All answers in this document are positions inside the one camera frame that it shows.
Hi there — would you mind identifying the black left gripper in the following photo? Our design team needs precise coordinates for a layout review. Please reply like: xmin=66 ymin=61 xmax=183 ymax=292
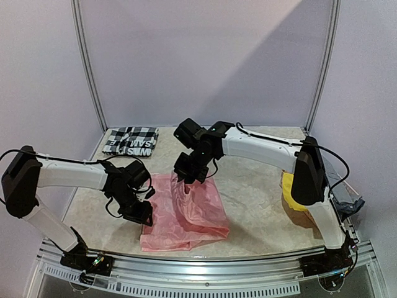
xmin=110 ymin=187 xmax=153 ymax=226

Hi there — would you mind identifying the pink garment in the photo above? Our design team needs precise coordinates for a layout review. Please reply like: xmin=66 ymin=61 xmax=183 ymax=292
xmin=140 ymin=173 xmax=230 ymax=252

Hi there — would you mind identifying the black white checkered shirt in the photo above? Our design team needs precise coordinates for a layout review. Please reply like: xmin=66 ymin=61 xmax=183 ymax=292
xmin=102 ymin=127 xmax=159 ymax=157

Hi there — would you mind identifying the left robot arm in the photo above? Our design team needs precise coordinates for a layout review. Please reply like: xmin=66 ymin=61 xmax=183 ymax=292
xmin=1 ymin=146 xmax=155 ymax=269

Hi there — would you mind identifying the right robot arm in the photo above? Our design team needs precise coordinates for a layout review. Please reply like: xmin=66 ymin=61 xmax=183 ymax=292
xmin=173 ymin=118 xmax=347 ymax=271

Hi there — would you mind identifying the yellow garment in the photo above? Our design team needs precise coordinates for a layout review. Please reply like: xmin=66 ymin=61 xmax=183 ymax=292
xmin=280 ymin=171 xmax=308 ymax=212

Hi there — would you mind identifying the navy blue garment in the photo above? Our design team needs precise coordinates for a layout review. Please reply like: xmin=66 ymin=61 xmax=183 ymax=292
xmin=323 ymin=158 xmax=365 ymax=222

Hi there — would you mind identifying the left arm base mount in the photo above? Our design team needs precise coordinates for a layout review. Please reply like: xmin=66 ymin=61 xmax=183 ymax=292
xmin=60 ymin=235 xmax=115 ymax=276

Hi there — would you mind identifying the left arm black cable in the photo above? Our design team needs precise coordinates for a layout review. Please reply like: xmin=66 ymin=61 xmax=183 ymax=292
xmin=0 ymin=148 xmax=156 ymax=220

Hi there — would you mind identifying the aluminium front rail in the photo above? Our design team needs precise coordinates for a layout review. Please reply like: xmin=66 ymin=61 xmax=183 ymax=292
xmin=28 ymin=243 xmax=385 ymax=297

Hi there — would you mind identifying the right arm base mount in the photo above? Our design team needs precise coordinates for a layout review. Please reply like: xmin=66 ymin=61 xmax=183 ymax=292
xmin=298 ymin=242 xmax=359 ymax=277

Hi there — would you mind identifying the left corner wall post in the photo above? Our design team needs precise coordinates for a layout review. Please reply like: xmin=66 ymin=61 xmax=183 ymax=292
xmin=71 ymin=0 xmax=108 ymax=132

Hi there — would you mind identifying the corner wall post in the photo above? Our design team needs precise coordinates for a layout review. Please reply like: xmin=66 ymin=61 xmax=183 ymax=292
xmin=71 ymin=0 xmax=108 ymax=132
xmin=303 ymin=0 xmax=341 ymax=133

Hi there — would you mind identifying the right corner wall post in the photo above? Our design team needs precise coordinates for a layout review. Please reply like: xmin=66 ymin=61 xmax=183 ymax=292
xmin=303 ymin=0 xmax=341 ymax=133

